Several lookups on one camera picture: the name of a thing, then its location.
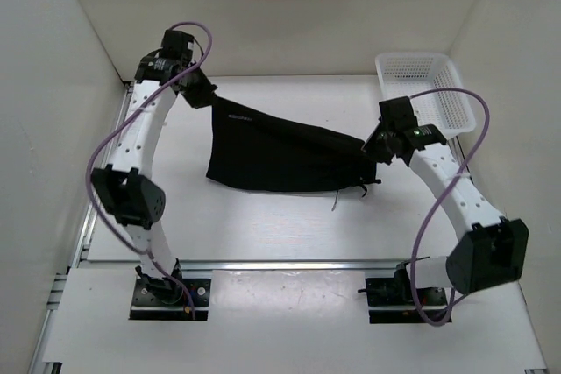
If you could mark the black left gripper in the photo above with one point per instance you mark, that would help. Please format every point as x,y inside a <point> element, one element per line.
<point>205,96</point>

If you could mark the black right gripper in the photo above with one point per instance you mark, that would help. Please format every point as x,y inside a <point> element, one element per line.
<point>371,150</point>

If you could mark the black shorts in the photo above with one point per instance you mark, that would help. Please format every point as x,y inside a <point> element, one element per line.
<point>257,152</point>

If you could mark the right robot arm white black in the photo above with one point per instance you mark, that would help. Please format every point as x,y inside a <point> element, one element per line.
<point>491,248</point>

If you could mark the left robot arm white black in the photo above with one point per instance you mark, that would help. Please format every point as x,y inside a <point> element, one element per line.
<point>130,202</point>

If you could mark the white perforated plastic basket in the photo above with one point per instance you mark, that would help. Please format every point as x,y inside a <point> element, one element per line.
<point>432,82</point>

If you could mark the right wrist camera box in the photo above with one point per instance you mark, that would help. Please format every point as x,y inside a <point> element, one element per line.
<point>397,114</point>

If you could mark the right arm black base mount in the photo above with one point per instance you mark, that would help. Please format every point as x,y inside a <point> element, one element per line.
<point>390,301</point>

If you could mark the aluminium front rail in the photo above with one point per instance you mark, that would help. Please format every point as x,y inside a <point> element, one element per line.
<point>290,264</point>

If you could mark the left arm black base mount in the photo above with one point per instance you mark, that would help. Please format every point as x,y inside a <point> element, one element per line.
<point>168,302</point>

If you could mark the aluminium left side rail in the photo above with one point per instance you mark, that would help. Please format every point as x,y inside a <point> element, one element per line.
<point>101,187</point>

